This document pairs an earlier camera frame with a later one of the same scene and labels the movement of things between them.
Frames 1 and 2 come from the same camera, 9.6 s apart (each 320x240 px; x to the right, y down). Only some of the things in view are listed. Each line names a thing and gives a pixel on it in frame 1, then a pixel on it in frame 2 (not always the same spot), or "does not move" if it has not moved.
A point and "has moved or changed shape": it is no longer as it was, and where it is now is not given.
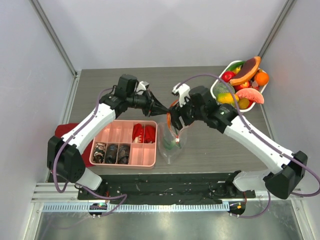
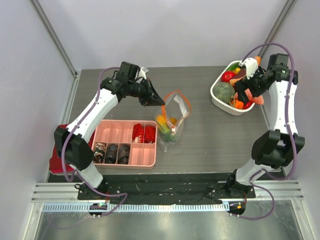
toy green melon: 221,87 does not move
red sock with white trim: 137,134 does not move
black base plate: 163,189 does not move
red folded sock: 149,134 does not move
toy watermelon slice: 251,94 does not move
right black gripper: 181,113 → 246,86
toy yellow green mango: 226,98 → 163,124
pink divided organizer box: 126,144 does not move
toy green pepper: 236,65 does not move
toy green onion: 169,146 → 168,137
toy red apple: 227,75 does not move
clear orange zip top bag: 170,140 has moved or changed shape
